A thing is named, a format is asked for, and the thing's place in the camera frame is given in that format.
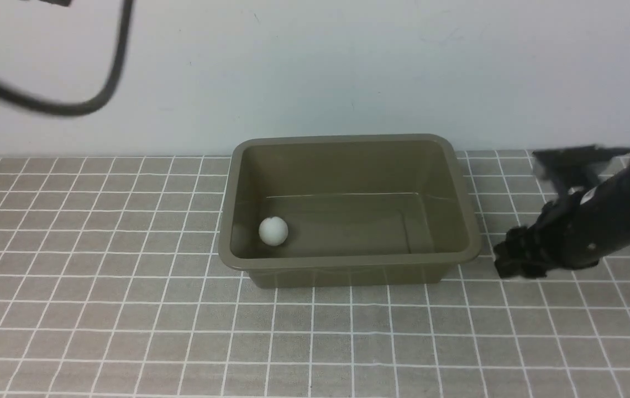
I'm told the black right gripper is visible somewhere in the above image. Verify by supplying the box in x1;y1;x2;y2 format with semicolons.
493;145;630;280

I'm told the white ping-pong ball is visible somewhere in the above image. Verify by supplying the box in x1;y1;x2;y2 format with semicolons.
259;216;289;247

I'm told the olive green plastic bin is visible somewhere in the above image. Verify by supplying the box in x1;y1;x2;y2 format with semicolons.
217;134;482;288

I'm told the grey checkered tablecloth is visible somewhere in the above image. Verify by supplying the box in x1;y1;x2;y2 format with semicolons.
0;150;630;397

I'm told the black cable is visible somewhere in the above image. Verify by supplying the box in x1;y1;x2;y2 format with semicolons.
0;0;135;117

